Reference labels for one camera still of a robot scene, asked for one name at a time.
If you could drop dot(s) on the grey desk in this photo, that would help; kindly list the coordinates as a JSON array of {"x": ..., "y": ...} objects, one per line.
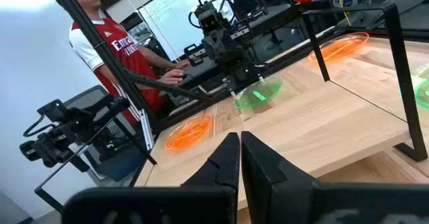
[{"x": 271, "y": 17}]

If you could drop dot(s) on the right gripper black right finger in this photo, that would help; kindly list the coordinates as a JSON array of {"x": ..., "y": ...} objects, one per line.
[{"x": 285, "y": 204}]

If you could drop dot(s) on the translucent orange plastic plate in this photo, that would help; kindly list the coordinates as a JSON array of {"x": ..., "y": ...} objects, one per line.
[
  {"x": 338, "y": 48},
  {"x": 189, "y": 131}
]

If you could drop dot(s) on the person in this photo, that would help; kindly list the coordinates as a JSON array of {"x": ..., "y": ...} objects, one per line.
[{"x": 117, "y": 46}]

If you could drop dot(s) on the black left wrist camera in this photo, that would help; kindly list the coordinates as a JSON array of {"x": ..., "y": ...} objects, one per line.
[{"x": 209, "y": 21}]

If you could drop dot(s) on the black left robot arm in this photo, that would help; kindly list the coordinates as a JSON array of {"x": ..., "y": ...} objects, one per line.
[{"x": 244, "y": 66}]

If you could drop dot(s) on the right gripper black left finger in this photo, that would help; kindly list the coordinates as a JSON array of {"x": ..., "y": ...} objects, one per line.
[{"x": 214, "y": 204}]

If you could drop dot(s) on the grey office chair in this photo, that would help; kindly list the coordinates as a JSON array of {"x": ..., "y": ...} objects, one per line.
[{"x": 100, "y": 96}]

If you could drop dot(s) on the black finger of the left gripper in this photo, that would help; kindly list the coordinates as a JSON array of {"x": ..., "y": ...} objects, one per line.
[
  {"x": 224, "y": 44},
  {"x": 214, "y": 48}
]

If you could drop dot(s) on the black aluminium rig frame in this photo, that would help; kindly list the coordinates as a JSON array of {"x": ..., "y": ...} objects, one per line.
[{"x": 100, "y": 49}]

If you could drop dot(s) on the translucent green plastic plate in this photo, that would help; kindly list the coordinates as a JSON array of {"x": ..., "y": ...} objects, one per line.
[
  {"x": 424, "y": 95},
  {"x": 258, "y": 93}
]

